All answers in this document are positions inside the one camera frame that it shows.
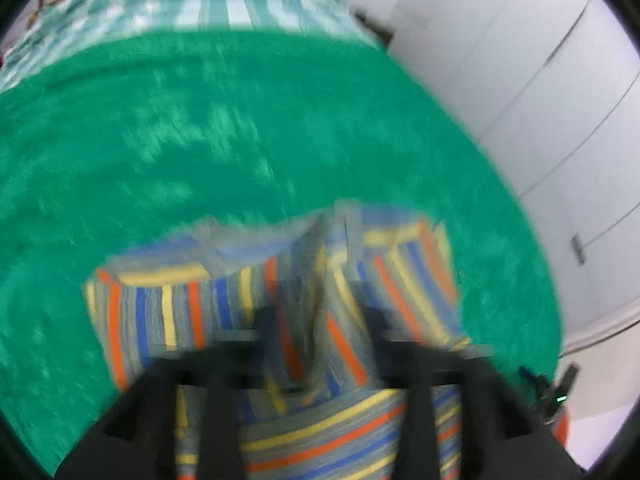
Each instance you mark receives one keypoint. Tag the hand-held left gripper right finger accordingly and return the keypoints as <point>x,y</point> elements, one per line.
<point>425,410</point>

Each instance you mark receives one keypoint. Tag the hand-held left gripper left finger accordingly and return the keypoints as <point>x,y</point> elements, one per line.
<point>210,410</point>

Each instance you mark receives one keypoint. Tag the striped small shirt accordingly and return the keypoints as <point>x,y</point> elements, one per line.
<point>310,435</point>

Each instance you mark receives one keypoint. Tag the person's orange clothing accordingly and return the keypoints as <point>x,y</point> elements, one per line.
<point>562,427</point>

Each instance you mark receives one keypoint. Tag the green fuzzy blanket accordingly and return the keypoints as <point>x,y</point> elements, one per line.
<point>200,135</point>

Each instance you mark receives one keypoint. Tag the white wardrobe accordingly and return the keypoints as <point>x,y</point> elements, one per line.
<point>525,60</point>

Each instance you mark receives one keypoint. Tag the teal checkered bed sheet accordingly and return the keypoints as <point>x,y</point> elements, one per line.
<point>200,0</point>

